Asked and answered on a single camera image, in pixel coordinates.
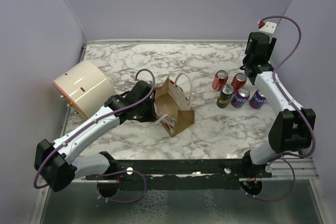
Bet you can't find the watermelon print canvas bag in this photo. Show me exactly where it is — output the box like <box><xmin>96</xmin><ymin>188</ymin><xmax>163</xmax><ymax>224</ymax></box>
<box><xmin>154</xmin><ymin>73</ymin><xmax>195</xmax><ymax>137</ymax></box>

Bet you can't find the red cola can front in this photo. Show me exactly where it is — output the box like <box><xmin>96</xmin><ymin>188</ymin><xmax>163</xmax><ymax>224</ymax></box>
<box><xmin>230</xmin><ymin>73</ymin><xmax>247</xmax><ymax>91</ymax></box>

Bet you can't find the red cola can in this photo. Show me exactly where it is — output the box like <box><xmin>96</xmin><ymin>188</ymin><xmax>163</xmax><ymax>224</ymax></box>
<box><xmin>212</xmin><ymin>70</ymin><xmax>228</xmax><ymax>91</ymax></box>
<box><xmin>230</xmin><ymin>73</ymin><xmax>247</xmax><ymax>91</ymax></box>

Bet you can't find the purple fanta can front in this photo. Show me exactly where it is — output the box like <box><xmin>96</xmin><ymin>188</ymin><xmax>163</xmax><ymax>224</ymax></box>
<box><xmin>249</xmin><ymin>89</ymin><xmax>267</xmax><ymax>109</ymax></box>

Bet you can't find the purple fanta can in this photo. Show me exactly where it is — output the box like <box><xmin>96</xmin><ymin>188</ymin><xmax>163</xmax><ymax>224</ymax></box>
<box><xmin>231</xmin><ymin>87</ymin><xmax>250</xmax><ymax>109</ymax></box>
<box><xmin>249</xmin><ymin>89</ymin><xmax>267</xmax><ymax>109</ymax></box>

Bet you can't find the black schweppes can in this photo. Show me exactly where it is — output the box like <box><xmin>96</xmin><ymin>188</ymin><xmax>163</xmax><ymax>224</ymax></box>
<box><xmin>216</xmin><ymin>84</ymin><xmax>234</xmax><ymax>109</ymax></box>

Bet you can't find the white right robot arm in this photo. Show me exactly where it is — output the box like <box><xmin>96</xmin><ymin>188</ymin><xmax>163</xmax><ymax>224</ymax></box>
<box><xmin>241</xmin><ymin>17</ymin><xmax>316</xmax><ymax>177</ymax></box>

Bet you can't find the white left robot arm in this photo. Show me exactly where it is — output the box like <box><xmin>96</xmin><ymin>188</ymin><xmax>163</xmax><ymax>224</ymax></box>
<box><xmin>34</xmin><ymin>80</ymin><xmax>156</xmax><ymax>192</ymax></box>

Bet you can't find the cream cylindrical container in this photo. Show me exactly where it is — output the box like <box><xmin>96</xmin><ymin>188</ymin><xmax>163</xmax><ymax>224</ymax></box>
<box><xmin>53</xmin><ymin>60</ymin><xmax>117</xmax><ymax>119</ymax></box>

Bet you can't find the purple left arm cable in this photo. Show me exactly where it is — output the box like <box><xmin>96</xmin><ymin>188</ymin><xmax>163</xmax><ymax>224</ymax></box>
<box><xmin>33</xmin><ymin>68</ymin><xmax>156</xmax><ymax>204</ymax></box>

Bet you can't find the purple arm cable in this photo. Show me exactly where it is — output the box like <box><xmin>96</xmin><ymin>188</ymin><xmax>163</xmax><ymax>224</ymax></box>
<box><xmin>244</xmin><ymin>15</ymin><xmax>316</xmax><ymax>202</ymax></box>
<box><xmin>33</xmin><ymin>68</ymin><xmax>156</xmax><ymax>204</ymax></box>

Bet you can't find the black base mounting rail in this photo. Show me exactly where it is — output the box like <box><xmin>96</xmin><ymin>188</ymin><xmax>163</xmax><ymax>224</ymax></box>
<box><xmin>86</xmin><ymin>159</ymin><xmax>271</xmax><ymax>191</ymax></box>

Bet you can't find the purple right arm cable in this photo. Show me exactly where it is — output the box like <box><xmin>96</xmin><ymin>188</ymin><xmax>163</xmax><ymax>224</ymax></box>
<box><xmin>244</xmin><ymin>15</ymin><xmax>316</xmax><ymax>202</ymax></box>

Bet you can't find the aluminium extrusion rail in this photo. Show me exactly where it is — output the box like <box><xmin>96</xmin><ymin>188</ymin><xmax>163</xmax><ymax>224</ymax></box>
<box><xmin>270</xmin><ymin>158</ymin><xmax>319</xmax><ymax>180</ymax></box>

